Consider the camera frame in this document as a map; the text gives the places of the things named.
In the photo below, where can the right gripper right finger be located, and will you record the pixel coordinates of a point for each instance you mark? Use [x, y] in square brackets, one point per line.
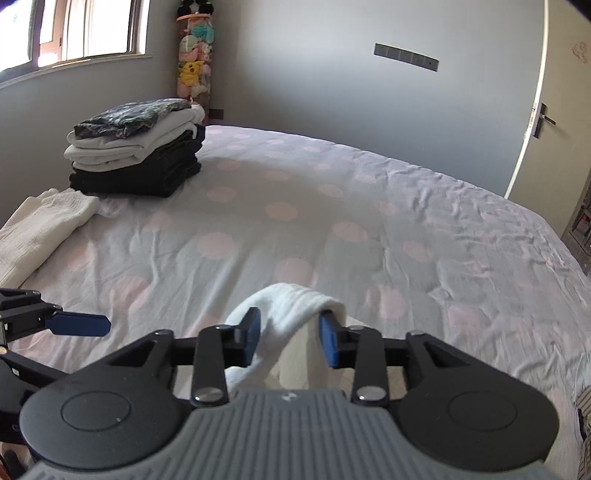
[361, 349]

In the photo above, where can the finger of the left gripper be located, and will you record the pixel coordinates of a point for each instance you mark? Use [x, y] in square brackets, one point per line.
[78, 324]

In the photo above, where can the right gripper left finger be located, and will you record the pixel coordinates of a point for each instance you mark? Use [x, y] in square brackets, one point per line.
[218, 348]

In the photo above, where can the white muslin cloth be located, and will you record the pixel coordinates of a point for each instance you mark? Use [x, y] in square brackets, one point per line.
[289, 355]
[37, 228]

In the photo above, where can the folded white muslin cloth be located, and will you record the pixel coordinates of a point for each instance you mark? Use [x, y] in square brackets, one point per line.
[37, 228]

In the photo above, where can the white folded garments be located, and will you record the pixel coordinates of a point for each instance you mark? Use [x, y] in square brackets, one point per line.
[107, 153]

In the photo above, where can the black folded garments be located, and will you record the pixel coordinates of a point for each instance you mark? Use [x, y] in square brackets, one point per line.
[158, 175]

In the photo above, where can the dark floral folded garment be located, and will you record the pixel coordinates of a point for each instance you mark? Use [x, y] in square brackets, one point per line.
[128, 119]

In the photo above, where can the striped crumpled garment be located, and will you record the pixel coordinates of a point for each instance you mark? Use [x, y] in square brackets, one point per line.
[583, 408]

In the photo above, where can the plush toy storage column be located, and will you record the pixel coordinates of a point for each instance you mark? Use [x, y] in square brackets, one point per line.
[195, 47]

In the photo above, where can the dark wall socket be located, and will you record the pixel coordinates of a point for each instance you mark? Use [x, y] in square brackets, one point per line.
[216, 114]

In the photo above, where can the cream door with handle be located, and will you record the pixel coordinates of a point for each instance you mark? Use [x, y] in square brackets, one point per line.
[553, 168]

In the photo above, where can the window with frame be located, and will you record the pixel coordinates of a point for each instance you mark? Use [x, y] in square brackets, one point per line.
[37, 35]

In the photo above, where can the grey wall switch panel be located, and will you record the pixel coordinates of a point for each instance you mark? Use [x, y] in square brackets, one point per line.
[406, 56]

